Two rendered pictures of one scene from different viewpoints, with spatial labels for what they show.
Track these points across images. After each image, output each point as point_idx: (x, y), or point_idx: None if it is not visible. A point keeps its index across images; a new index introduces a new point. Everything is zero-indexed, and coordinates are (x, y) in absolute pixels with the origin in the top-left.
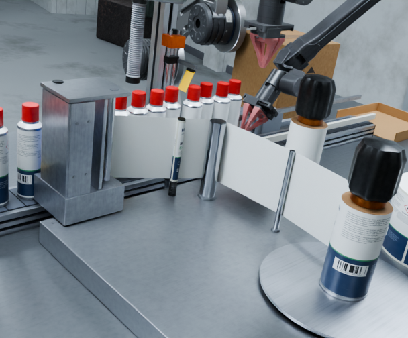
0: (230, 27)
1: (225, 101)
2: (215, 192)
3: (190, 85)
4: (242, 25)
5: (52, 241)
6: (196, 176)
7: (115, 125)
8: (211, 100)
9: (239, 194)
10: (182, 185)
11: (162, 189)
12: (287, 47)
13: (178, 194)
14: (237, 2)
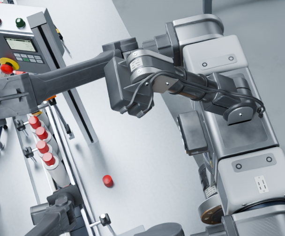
0: (205, 199)
1: (37, 151)
2: (1, 153)
3: (34, 117)
4: (198, 210)
5: None
6: (0, 135)
7: (1, 73)
8: (38, 139)
9: None
10: (15, 136)
11: (13, 123)
12: (60, 203)
13: (5, 131)
14: (217, 197)
